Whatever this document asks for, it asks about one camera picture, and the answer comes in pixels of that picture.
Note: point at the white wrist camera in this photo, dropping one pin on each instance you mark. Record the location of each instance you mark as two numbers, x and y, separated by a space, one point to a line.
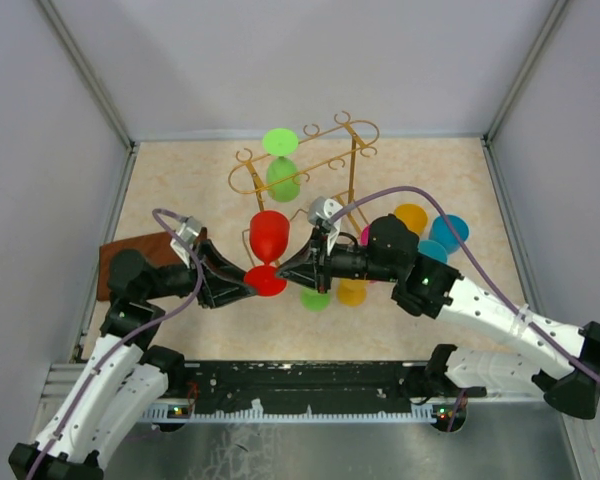
323 210
187 233

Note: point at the brown folded cloth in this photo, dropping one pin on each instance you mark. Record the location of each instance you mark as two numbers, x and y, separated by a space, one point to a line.
143 268

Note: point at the magenta wine glass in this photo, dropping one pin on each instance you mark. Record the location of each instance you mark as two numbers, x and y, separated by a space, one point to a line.
364 236

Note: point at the light blue wine glass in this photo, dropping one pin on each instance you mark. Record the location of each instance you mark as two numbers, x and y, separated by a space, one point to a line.
434 250

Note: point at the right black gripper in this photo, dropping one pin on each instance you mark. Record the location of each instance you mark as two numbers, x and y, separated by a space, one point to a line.
301 266

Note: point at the gold wire glass rack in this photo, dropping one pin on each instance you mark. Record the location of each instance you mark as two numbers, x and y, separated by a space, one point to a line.
326 157

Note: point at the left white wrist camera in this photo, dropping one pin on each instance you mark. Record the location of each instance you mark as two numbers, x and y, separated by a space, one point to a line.
187 233

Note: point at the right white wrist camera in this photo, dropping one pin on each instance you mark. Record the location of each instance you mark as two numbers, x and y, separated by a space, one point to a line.
323 210

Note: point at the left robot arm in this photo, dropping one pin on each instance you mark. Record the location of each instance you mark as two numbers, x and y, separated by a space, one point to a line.
126 372

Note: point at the green wine glass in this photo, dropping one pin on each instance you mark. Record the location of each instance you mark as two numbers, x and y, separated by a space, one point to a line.
313 300
280 143

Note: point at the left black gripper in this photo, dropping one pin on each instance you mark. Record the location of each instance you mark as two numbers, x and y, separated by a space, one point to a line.
218 291

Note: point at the red wine glass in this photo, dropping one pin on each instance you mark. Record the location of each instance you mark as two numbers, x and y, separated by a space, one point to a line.
268 239

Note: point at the orange wine glass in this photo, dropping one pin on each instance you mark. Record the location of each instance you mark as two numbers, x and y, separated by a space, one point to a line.
352 292
413 216

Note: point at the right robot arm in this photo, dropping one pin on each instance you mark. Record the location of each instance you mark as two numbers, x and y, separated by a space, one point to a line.
557 362

